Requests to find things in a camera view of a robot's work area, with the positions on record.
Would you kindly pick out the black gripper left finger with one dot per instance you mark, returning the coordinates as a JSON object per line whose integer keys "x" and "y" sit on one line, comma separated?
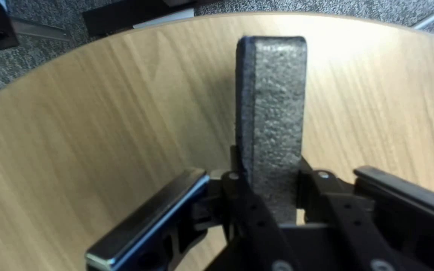
{"x": 151, "y": 219}

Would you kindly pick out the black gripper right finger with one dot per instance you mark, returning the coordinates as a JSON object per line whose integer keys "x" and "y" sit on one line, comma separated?
{"x": 414, "y": 210}

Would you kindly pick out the black rectangular foam block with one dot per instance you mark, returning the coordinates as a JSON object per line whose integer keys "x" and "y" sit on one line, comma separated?
{"x": 273, "y": 110}

